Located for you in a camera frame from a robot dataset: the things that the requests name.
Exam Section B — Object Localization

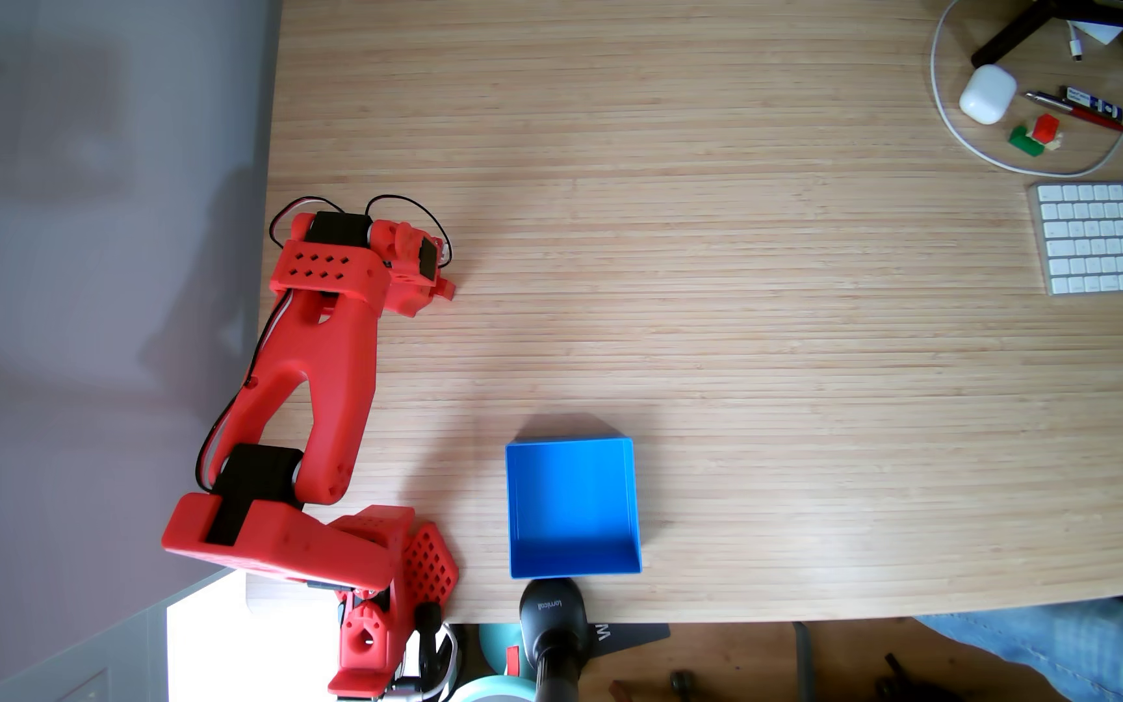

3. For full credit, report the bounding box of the blue plastic bin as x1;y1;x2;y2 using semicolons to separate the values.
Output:
506;435;643;580

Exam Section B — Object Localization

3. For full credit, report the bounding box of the black table clamp lever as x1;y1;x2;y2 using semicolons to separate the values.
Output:
412;603;446;684

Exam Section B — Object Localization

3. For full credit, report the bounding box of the teal round object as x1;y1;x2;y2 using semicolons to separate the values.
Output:
449;622;538;702

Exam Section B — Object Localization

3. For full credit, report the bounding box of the white earbud case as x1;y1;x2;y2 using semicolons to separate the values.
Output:
959;64;1019;126

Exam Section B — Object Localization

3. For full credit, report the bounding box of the red and black pen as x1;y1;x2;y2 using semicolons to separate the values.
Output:
1024;90;1123;134

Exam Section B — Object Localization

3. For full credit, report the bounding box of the white keyboard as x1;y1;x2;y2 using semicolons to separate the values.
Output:
1029;181;1123;296

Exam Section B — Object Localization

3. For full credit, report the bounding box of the small navy white stick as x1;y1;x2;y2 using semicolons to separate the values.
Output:
1061;86;1123;123

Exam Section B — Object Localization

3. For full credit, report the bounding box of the person's leg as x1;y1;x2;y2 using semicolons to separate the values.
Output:
907;597;1123;702

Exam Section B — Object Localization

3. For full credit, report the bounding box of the white arm power cable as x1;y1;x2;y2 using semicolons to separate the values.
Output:
398;624;461;701

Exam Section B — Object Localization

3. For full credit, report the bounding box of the black gooseneck camera stand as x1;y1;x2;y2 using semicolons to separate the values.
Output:
519;577;590;702

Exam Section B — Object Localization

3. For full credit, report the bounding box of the white charging cable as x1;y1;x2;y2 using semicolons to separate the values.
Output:
930;0;1123;179

